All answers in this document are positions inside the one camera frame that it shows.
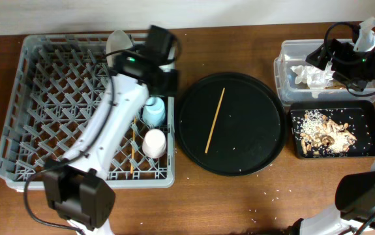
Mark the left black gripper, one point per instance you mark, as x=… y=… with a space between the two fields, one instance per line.
x=172 y=87

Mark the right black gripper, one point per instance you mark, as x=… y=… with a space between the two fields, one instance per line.
x=358 y=85

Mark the light blue plastic cup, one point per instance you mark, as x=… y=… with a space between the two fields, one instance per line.
x=153 y=114

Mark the white paper napkin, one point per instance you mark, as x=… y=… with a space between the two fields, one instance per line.
x=312 y=78

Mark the white ceramic plate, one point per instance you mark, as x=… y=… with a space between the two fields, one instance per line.
x=118 y=40

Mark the pink plastic cup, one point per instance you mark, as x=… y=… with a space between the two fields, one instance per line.
x=154 y=144

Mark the wooden chopstick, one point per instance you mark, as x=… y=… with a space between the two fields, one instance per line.
x=133 y=141
x=214 y=120

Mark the golden brown food scraps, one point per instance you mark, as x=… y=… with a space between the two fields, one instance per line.
x=318 y=135

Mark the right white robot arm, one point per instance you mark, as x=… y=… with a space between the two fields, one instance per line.
x=354 y=209

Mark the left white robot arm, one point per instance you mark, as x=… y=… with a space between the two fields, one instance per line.
x=76 y=186

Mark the clear plastic waste bin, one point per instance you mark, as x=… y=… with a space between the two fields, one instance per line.
x=294 y=53

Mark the black rectangular waste tray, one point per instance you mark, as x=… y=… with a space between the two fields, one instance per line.
x=360 y=115

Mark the grey plastic dishwasher rack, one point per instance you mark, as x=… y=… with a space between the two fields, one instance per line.
x=59 y=83

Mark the round black serving tray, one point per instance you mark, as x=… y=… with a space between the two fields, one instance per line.
x=251 y=128

